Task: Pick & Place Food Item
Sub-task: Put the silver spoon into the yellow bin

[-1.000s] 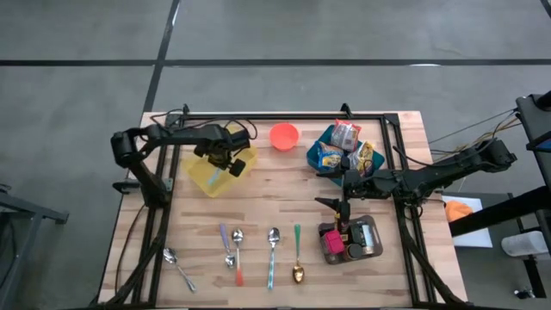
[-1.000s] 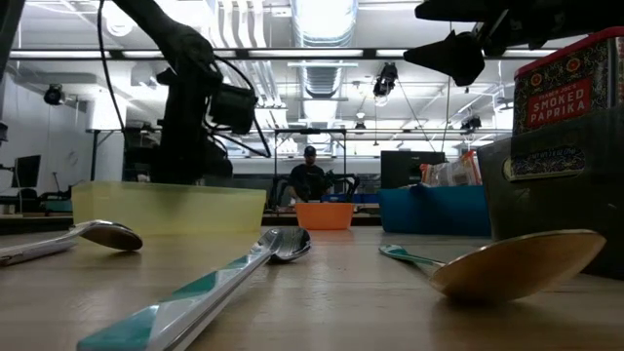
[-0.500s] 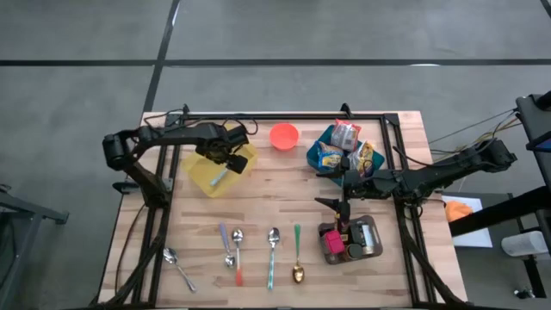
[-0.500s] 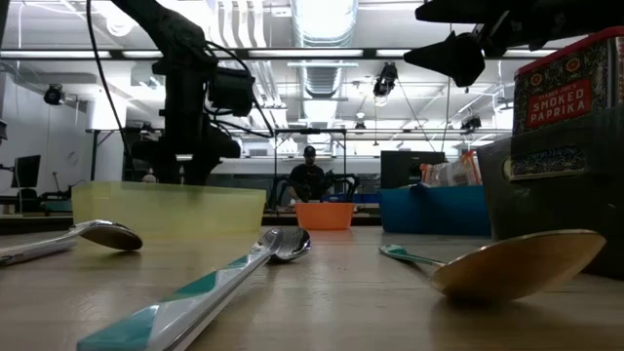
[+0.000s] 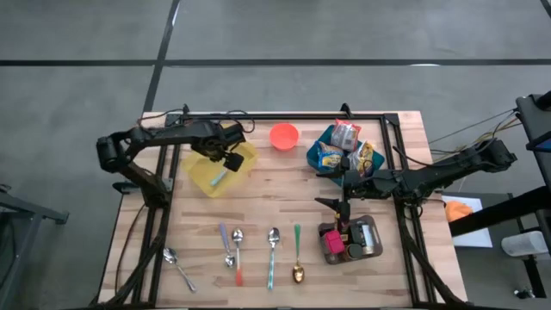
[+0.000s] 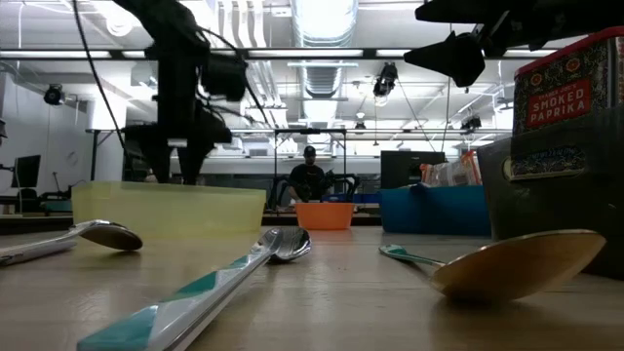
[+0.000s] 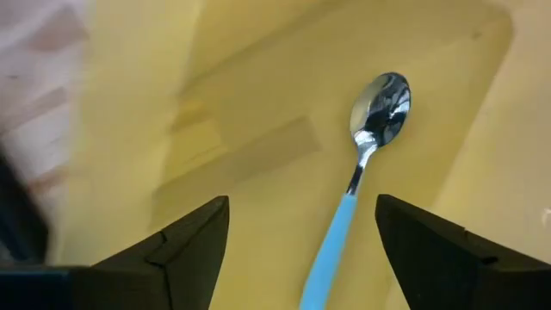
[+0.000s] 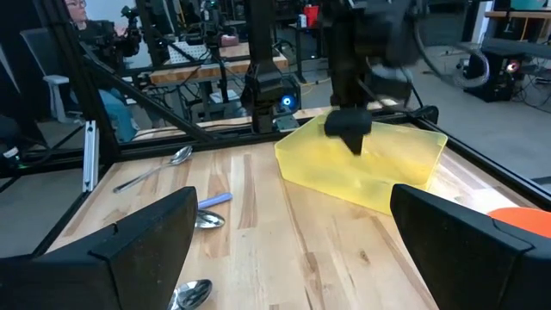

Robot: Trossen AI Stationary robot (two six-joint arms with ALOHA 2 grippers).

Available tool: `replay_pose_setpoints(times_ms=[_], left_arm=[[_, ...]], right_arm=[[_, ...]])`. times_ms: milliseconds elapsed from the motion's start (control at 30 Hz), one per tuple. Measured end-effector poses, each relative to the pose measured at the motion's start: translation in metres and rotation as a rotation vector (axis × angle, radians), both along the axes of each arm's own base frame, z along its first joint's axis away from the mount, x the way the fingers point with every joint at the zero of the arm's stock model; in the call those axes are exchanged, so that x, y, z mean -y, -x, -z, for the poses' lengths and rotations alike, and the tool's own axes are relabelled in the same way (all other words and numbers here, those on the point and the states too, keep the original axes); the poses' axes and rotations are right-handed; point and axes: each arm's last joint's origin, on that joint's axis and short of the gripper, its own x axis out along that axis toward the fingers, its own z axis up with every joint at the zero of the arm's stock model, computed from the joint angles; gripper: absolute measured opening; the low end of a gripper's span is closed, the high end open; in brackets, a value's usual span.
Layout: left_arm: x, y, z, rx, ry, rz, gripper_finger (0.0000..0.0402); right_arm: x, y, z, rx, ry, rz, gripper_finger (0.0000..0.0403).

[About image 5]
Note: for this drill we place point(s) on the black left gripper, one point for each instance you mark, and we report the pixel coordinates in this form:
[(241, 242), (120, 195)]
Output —
[(219, 140)]

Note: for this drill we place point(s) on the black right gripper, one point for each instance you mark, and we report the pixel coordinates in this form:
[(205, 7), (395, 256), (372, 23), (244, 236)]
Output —
[(361, 185)]

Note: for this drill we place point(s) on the blue ramen packet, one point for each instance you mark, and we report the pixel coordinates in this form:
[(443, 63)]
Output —
[(330, 156)]

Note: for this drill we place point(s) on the orange ramen packet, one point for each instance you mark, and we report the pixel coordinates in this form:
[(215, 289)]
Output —
[(361, 157)]

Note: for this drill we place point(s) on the red patterned spice tin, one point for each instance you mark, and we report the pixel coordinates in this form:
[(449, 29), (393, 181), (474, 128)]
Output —
[(333, 243)]

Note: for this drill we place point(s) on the red ramen packet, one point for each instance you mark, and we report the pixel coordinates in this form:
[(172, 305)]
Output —
[(344, 135)]

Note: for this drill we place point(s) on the grey plastic bin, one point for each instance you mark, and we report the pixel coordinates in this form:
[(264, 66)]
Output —
[(378, 241)]

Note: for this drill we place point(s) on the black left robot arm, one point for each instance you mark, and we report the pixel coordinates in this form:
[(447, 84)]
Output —
[(129, 142)]

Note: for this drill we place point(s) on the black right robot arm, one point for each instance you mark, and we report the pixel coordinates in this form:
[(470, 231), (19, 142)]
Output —
[(452, 168)]

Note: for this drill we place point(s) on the yellow plastic bin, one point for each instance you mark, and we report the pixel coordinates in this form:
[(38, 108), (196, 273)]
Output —
[(202, 172)]

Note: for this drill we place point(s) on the blue plastic bin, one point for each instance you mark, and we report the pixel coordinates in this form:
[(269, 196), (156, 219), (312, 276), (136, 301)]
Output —
[(313, 150)]

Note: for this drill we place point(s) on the orange plastic bowl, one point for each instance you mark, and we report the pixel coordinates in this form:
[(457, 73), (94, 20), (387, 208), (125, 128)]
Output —
[(284, 137)]

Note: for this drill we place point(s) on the plain silver spoon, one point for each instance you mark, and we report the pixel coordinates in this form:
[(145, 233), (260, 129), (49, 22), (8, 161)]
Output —
[(170, 255)]

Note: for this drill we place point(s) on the orange cloth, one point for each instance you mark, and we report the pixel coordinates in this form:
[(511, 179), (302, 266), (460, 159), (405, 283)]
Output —
[(458, 211)]

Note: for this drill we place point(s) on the white paper sheet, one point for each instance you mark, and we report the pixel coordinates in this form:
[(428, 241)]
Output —
[(473, 237)]

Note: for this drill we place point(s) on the white cylinder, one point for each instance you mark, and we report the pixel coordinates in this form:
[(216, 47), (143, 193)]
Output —
[(523, 244)]

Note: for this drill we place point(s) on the grey cart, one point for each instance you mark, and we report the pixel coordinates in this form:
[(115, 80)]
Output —
[(26, 211)]

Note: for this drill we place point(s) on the black side table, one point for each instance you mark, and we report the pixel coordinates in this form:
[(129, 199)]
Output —
[(536, 125)]

